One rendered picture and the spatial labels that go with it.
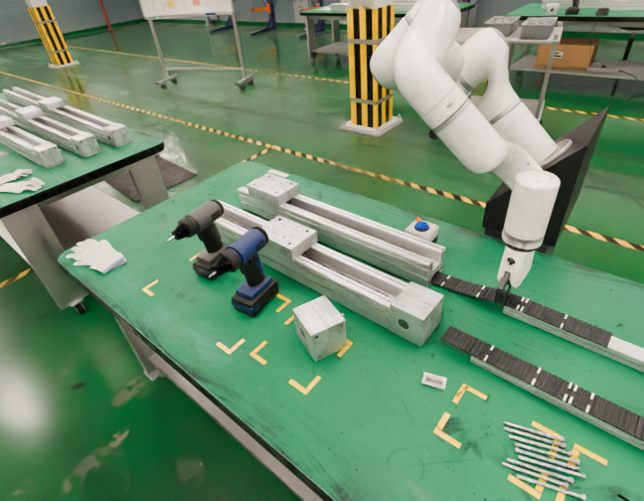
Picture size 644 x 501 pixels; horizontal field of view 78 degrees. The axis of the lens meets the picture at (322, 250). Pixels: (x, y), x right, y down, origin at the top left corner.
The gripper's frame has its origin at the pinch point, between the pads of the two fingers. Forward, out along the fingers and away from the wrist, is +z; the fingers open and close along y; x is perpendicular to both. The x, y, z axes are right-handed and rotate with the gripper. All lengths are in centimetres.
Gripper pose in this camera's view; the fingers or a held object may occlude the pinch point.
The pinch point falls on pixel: (508, 290)
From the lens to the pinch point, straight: 111.4
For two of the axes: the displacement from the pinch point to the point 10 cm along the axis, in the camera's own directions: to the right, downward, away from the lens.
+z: 0.9, 7.9, 6.0
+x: -7.6, -3.4, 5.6
